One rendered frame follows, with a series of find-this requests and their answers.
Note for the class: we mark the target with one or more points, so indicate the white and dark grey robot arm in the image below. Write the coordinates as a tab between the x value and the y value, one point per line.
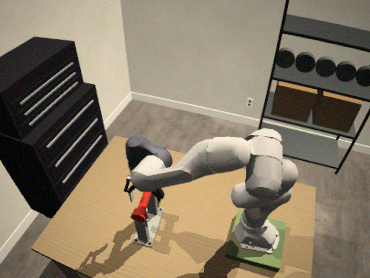
262	155

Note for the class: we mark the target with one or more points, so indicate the red dumbbell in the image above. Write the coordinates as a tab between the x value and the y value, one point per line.
139	214

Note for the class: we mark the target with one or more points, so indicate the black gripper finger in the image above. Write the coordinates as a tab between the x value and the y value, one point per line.
129	190
159	194

